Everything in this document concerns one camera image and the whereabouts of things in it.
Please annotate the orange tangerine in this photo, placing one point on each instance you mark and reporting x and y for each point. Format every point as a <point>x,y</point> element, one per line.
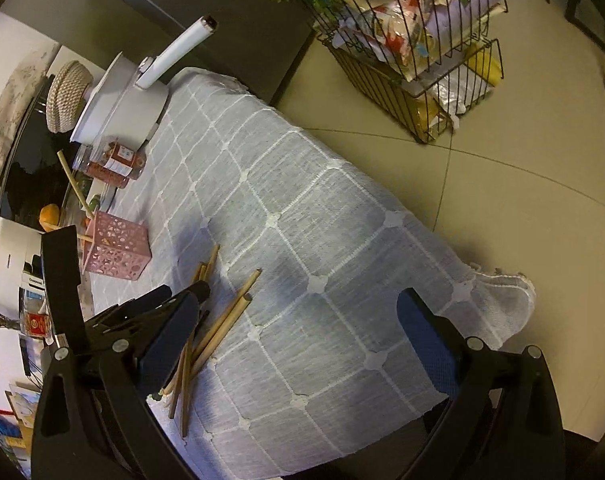
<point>49,217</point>

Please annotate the black microwave oven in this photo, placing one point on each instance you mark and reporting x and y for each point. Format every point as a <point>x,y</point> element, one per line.
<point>33,176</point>

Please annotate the floral microwave cover cloth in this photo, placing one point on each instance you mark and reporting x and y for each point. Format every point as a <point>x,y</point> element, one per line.
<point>20,89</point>

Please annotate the white air fryer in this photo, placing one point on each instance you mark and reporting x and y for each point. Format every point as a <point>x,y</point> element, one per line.
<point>18,246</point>

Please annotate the woven rope basket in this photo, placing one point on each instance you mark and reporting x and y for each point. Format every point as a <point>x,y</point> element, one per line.
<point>66,97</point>

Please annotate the black wire snack rack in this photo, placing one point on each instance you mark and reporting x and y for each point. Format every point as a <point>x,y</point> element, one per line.
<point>424,62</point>

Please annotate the chopstick standing in holder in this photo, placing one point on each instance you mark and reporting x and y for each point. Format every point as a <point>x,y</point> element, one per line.
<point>74,185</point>

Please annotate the red-label spice jar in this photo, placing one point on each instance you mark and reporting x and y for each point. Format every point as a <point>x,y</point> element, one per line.
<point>123,161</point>

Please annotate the white pot with handle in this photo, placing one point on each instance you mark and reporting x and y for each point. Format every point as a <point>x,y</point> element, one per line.
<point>125,105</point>

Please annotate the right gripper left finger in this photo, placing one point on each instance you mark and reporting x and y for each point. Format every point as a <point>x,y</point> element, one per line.
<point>137,345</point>

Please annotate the pink perforated utensil holder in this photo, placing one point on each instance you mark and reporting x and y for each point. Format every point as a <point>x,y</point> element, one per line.
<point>119,248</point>

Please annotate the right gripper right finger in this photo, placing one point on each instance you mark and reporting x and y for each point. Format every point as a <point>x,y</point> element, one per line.
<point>454,364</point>

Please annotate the grey checked tablecloth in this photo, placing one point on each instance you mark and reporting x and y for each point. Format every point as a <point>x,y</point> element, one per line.
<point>318,366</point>

